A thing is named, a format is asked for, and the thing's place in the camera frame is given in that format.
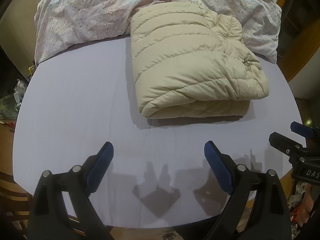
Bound floor clutter pile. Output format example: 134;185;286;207
287;180;320;233

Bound cream quilted down jacket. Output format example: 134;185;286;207
130;1;271;120

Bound wooden chair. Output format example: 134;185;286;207
0;171;34;233

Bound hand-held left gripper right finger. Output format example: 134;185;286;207
204;140;292;240

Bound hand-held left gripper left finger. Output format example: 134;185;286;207
27;141;118;240

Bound wooden cabinet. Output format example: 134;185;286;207
275;0;320;83

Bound pink floral quilt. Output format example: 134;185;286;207
35;0;283;65

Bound clear plastic bags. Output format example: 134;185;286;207
0;77;28;121

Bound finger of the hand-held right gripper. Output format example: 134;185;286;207
269;132;305;155
290;121;315;139

